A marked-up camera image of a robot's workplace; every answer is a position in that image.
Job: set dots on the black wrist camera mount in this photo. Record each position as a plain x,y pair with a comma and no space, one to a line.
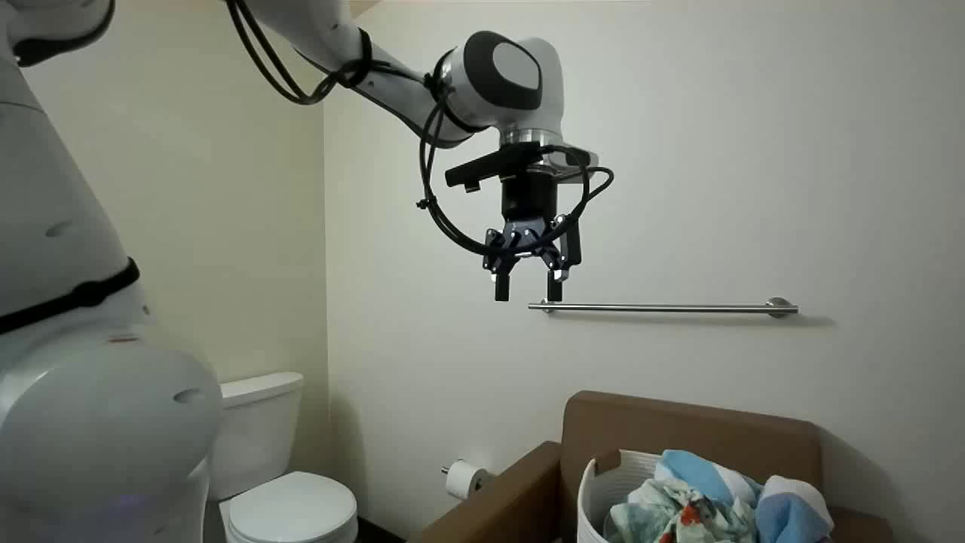
524,157

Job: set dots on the chrome wall towel bar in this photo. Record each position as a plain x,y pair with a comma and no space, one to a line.
773,308

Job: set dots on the brown armchair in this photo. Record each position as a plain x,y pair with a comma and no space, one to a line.
535,499

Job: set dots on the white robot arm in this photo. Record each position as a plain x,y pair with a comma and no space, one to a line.
108,426

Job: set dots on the white toilet paper roll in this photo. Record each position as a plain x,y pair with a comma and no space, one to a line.
467,480

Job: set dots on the small floral patterned towel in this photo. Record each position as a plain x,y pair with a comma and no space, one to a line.
672,511

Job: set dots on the white woven hamper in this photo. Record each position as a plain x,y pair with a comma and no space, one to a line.
609,480

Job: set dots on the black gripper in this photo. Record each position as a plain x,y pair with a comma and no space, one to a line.
533,227

